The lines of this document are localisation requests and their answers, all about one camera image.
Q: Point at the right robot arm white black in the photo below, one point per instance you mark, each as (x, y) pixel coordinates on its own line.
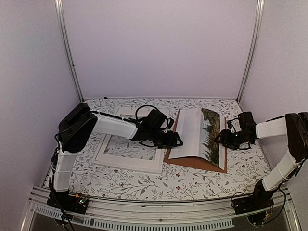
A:
(294, 126)

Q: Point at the brown frame backing board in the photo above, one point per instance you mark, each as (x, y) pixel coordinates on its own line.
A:
(199, 164)

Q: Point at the right aluminium corner post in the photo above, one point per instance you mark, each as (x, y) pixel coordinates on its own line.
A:
(252, 49)

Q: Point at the white picture frame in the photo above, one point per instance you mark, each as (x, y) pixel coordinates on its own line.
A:
(118, 150)

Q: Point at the floral patterned table mat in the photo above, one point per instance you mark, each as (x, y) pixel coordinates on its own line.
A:
(175, 183)

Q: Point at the landscape photo print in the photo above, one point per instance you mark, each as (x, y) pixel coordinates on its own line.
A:
(199, 134)

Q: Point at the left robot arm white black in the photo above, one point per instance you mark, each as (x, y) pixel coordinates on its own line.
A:
(75, 129)

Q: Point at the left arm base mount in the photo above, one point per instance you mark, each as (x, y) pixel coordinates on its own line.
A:
(77, 203)

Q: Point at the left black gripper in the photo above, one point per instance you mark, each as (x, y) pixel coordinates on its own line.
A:
(171, 141)

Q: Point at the aluminium corner post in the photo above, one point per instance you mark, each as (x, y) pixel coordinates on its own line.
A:
(67, 49)
(252, 49)

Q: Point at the left aluminium corner post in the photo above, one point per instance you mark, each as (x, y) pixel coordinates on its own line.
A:
(67, 49)

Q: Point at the front aluminium rail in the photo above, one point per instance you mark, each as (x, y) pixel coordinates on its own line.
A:
(105, 214)

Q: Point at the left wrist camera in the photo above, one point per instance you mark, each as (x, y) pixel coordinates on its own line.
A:
(170, 122)

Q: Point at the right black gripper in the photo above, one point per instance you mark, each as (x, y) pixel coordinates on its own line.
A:
(225, 138)

